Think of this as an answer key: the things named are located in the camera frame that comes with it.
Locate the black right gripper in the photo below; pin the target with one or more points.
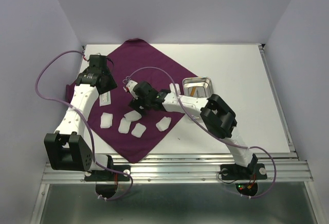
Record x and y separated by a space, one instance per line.
136 103

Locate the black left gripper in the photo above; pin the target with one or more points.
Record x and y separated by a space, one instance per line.
112 84

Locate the suture packet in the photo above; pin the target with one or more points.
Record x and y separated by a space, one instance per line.
105 99

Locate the scalpel with orange cover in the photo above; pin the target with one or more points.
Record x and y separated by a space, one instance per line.
193 91

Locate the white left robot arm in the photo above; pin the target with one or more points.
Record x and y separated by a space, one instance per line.
66 147

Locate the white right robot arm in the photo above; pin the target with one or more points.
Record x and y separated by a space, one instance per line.
211 114

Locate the gauze pad centre large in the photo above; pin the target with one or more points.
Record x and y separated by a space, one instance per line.
133 116

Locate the gauze pad top right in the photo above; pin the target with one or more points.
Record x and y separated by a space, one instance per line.
175 88

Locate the gauze pad bottom right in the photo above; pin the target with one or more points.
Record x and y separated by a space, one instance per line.
163 124

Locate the gauze pad bottom centre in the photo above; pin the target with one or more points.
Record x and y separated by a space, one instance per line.
138 130

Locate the gauze pad lower left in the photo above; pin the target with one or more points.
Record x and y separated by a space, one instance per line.
124 126

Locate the purple cloth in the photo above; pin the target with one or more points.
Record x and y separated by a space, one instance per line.
154 67

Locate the gauze pad far left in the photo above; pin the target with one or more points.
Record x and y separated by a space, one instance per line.
106 120

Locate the steel tray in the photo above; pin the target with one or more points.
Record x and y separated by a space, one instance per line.
204 86

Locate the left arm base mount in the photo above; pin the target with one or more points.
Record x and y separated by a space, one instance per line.
112 182

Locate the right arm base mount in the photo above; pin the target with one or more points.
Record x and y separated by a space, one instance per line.
245 178

